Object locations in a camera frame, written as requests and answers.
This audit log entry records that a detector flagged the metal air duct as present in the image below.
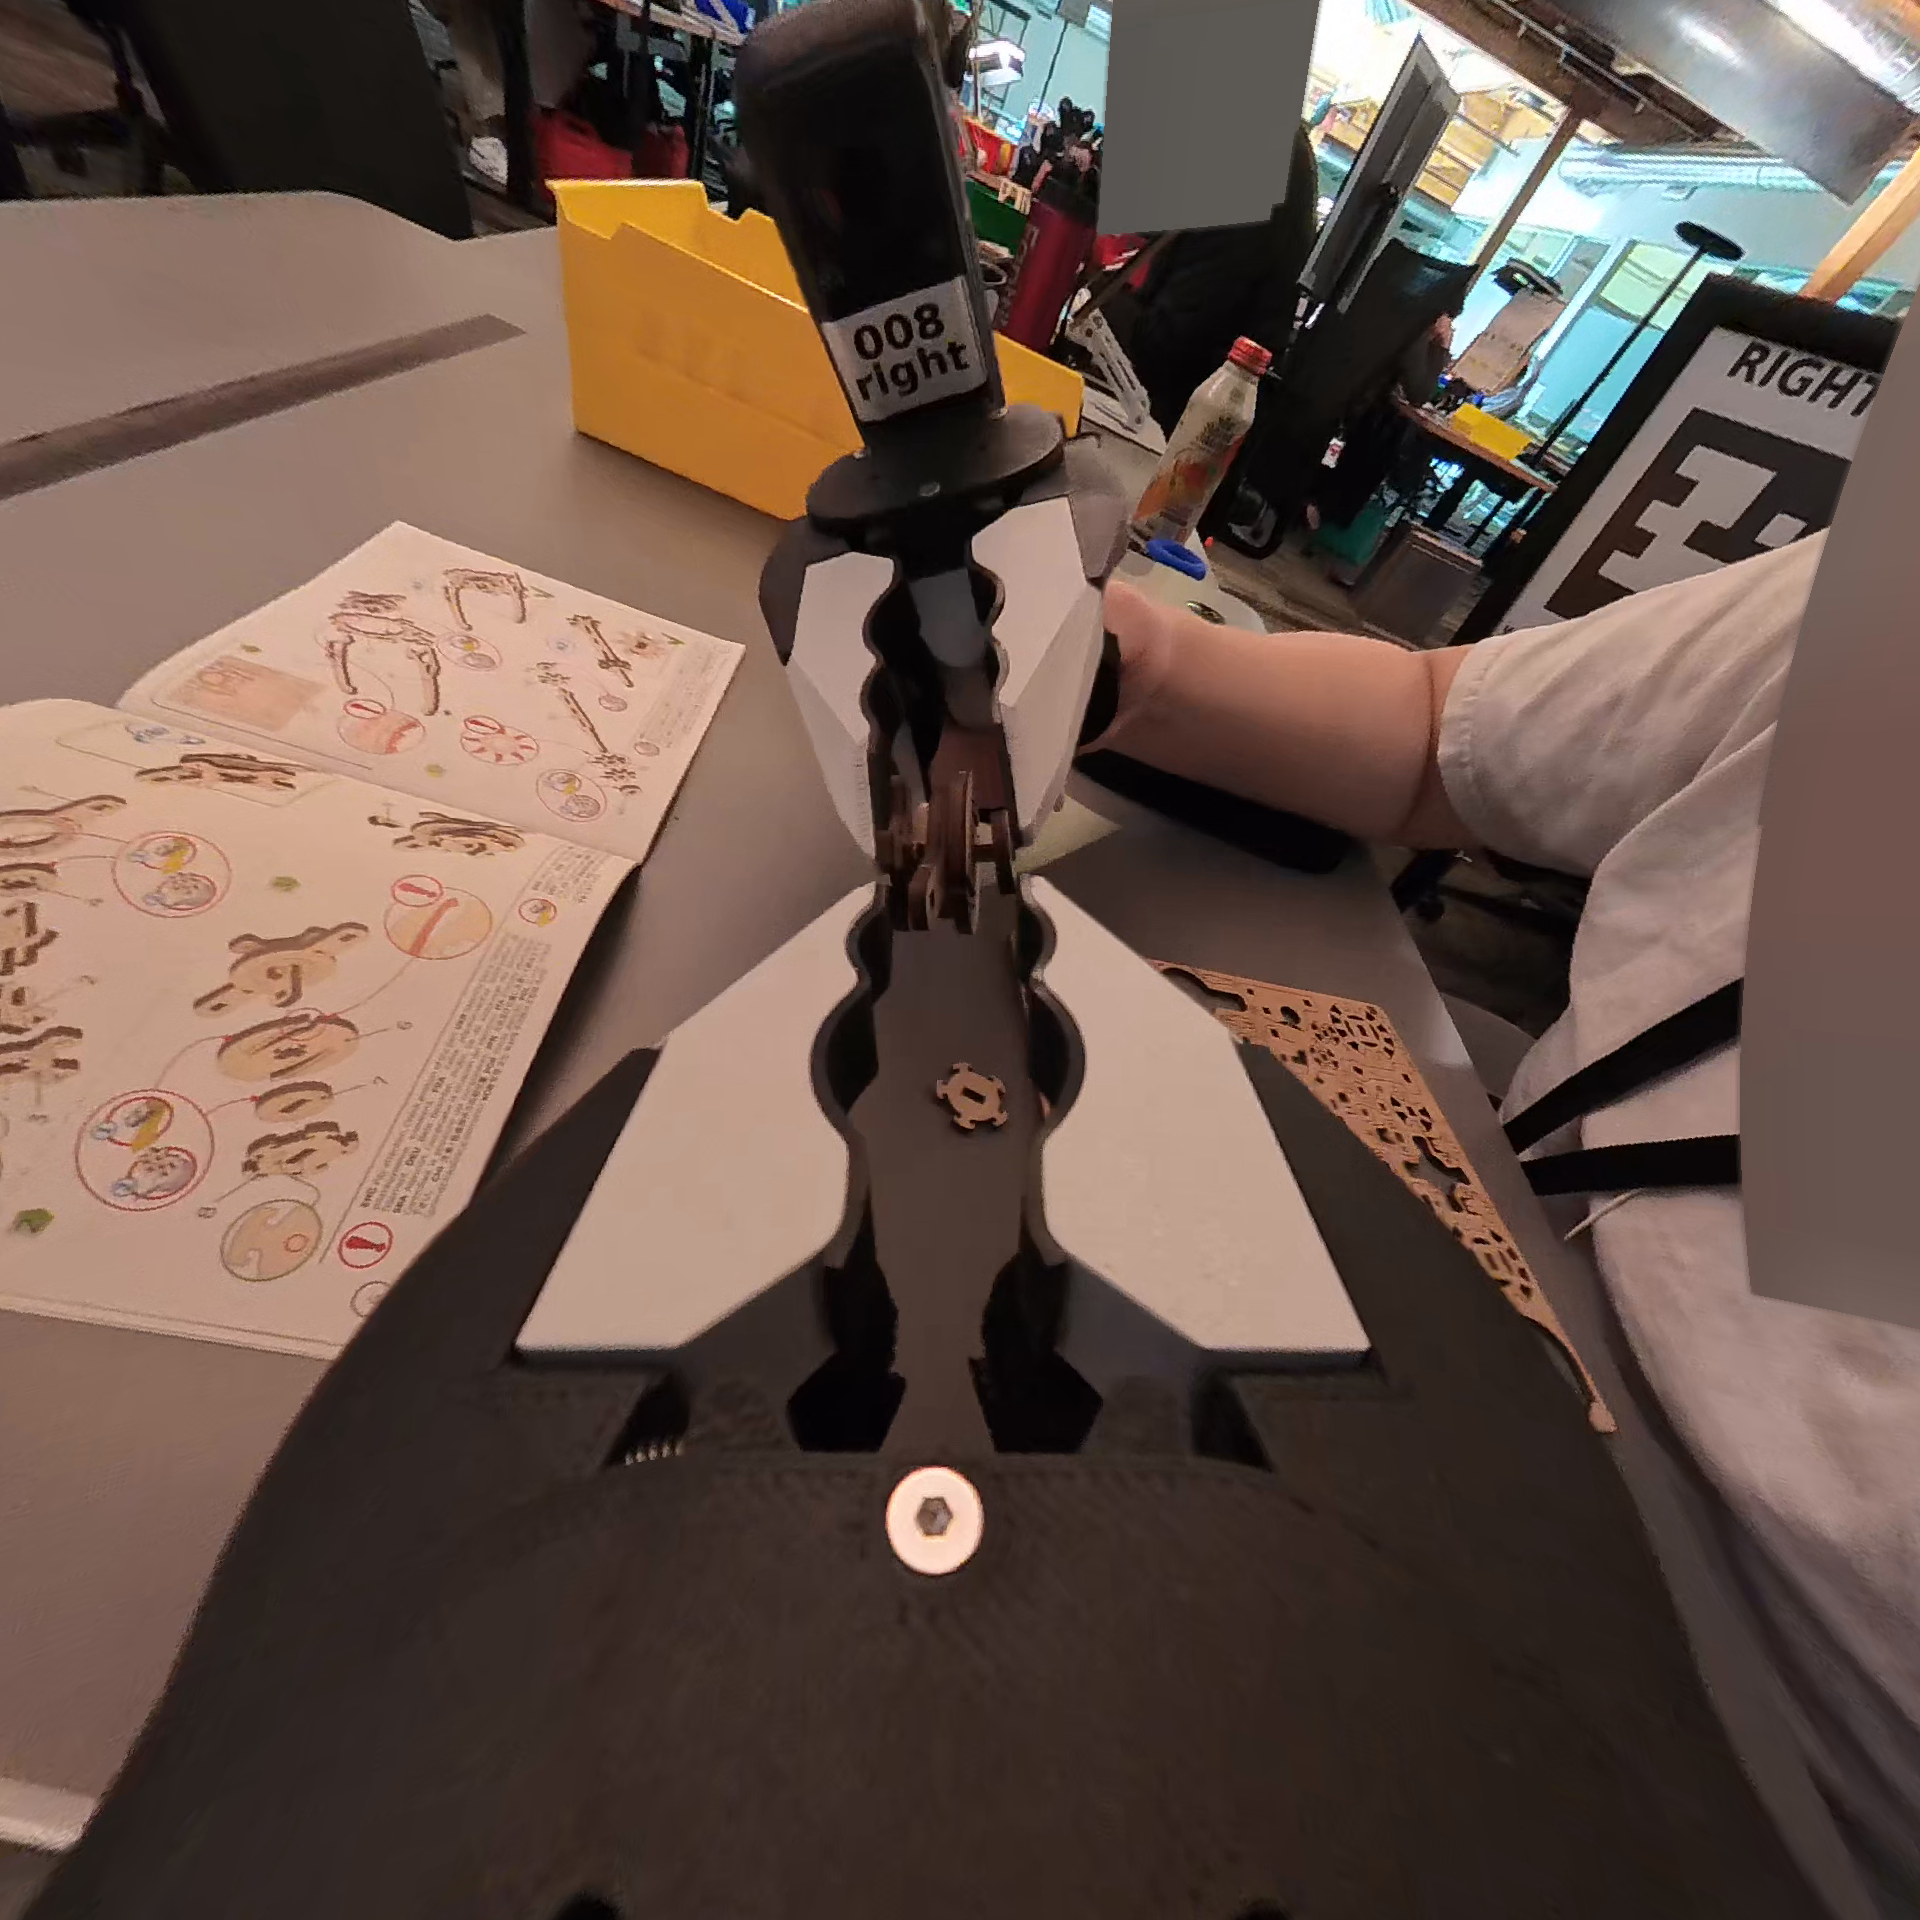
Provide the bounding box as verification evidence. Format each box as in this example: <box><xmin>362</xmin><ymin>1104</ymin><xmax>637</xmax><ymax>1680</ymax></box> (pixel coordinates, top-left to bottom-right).
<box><xmin>1476</xmin><ymin>0</ymin><xmax>1920</xmax><ymax>204</ymax></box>

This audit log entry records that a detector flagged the wooden model assembly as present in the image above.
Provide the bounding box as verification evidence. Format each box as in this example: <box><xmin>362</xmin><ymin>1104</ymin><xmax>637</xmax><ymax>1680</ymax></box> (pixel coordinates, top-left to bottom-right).
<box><xmin>874</xmin><ymin>732</ymin><xmax>1023</xmax><ymax>934</ymax></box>

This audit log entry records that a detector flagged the black computer monitor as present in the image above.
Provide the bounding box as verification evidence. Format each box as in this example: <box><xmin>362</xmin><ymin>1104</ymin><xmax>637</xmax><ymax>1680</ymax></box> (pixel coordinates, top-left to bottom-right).
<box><xmin>1293</xmin><ymin>32</ymin><xmax>1461</xmax><ymax>321</ymax></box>

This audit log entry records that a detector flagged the yellow plastic bin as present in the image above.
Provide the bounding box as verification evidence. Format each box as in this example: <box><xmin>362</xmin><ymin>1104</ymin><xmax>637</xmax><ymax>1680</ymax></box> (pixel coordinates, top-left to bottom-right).
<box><xmin>547</xmin><ymin>176</ymin><xmax>1085</xmax><ymax>521</ymax></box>

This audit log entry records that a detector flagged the person's right forearm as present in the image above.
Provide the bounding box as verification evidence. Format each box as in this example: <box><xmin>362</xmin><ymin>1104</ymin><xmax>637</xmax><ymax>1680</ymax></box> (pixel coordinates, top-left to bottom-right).
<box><xmin>1246</xmin><ymin>614</ymin><xmax>1483</xmax><ymax>859</ymax></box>

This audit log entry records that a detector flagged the white container blue lid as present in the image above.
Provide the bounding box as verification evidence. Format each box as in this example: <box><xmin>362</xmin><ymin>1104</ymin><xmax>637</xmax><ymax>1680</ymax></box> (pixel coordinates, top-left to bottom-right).
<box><xmin>1114</xmin><ymin>538</ymin><xmax>1271</xmax><ymax>635</ymax></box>

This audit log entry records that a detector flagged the laser-cut wooden parts sheet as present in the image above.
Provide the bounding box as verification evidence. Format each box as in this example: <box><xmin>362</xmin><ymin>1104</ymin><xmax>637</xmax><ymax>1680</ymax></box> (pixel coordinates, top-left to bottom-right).
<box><xmin>1152</xmin><ymin>961</ymin><xmax>1618</xmax><ymax>1435</ymax></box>

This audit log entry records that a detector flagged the illustrated instruction booklet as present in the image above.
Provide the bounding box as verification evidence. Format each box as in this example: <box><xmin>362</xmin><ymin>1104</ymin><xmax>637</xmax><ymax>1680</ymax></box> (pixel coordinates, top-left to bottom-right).
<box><xmin>0</xmin><ymin>518</ymin><xmax>749</xmax><ymax>1362</ymax></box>

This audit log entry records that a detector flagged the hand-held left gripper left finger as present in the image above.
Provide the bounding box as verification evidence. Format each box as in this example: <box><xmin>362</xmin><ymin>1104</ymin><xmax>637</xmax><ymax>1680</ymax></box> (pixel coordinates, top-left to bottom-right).
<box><xmin>512</xmin><ymin>883</ymin><xmax>909</xmax><ymax>1450</ymax></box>

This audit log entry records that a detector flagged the person's right hand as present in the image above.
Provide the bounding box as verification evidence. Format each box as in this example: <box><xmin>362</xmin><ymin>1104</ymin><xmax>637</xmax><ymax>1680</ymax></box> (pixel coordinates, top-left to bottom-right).
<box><xmin>1101</xmin><ymin>584</ymin><xmax>1254</xmax><ymax>788</ymax></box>

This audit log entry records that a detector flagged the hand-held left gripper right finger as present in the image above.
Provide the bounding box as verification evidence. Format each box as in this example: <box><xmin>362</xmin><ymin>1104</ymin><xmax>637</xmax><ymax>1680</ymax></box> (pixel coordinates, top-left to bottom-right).
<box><xmin>975</xmin><ymin>880</ymin><xmax>1371</xmax><ymax>1454</ymax></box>

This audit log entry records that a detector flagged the dark chair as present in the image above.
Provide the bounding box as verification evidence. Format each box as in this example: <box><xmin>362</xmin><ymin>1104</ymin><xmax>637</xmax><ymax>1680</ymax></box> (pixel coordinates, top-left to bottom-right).
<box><xmin>111</xmin><ymin>0</ymin><xmax>477</xmax><ymax>243</ymax></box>

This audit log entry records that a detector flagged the black floor lamp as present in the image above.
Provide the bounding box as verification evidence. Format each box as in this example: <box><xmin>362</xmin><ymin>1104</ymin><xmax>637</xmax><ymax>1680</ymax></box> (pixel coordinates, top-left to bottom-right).
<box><xmin>1558</xmin><ymin>219</ymin><xmax>1746</xmax><ymax>453</ymax></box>

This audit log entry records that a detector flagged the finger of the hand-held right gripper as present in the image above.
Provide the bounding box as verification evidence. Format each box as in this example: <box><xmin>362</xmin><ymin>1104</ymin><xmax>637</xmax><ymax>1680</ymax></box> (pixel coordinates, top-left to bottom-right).
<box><xmin>780</xmin><ymin>545</ymin><xmax>920</xmax><ymax>858</ymax></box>
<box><xmin>960</xmin><ymin>498</ymin><xmax>1116</xmax><ymax>875</ymax></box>

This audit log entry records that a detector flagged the drink bottle red cap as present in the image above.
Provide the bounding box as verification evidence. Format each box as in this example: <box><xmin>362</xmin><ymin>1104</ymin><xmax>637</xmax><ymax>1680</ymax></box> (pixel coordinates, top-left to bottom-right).
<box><xmin>1131</xmin><ymin>337</ymin><xmax>1275</xmax><ymax>547</ymax></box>

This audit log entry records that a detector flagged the red water bottle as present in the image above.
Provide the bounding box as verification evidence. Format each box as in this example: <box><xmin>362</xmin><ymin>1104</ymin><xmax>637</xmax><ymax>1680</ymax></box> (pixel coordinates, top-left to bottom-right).
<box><xmin>999</xmin><ymin>184</ymin><xmax>1108</xmax><ymax>356</ymax></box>

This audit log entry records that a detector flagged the black framed marker sign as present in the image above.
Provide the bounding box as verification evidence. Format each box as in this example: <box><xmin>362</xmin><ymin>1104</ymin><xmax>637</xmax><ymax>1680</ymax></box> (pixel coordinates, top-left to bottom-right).
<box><xmin>1496</xmin><ymin>275</ymin><xmax>1904</xmax><ymax>641</ymax></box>

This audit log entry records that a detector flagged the black strap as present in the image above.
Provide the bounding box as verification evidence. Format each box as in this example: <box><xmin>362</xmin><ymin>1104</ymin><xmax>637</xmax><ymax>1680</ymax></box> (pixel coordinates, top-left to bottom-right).
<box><xmin>1499</xmin><ymin>978</ymin><xmax>1743</xmax><ymax>1198</ymax></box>

